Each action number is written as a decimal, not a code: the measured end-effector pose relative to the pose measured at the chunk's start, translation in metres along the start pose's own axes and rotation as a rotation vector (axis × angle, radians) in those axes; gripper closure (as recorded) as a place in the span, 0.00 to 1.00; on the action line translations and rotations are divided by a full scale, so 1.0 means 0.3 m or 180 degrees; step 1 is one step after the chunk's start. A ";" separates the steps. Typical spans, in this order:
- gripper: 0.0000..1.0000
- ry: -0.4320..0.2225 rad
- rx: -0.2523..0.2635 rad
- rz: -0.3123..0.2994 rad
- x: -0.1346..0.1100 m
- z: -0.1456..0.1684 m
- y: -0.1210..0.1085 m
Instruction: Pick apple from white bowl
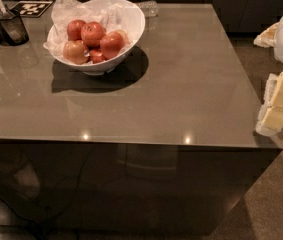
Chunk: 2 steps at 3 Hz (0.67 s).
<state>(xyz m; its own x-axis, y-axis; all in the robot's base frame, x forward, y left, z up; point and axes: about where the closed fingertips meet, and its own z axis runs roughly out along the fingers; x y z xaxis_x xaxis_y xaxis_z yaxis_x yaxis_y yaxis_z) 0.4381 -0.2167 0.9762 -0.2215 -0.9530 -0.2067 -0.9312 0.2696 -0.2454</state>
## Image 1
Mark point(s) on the fiducial marker card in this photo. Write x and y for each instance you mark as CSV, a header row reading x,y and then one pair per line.
x,y
31,9

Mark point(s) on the yellowish red apple front left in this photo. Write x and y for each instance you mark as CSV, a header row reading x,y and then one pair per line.
x,y
76,52

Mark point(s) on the red apple back left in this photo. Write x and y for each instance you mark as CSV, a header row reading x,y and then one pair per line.
x,y
74,29

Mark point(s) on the black scoop container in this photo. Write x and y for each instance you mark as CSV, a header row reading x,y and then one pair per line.
x,y
12,27

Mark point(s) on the white crumpled paper liner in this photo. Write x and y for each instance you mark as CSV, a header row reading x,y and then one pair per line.
x,y
68,10

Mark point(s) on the white ceramic bowl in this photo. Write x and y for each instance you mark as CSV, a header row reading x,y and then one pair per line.
x,y
127,24

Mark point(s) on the red apple top centre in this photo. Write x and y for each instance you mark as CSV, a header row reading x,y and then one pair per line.
x,y
92,33

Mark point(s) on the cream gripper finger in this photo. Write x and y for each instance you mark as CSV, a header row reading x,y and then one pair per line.
x,y
267,38

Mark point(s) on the cream foam padded gripper finger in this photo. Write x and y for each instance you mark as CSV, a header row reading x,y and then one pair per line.
x,y
270,117

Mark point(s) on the red apple right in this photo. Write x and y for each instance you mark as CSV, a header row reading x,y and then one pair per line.
x,y
111,44

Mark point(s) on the small red apple bottom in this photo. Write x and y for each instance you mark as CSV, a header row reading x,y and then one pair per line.
x,y
96,56

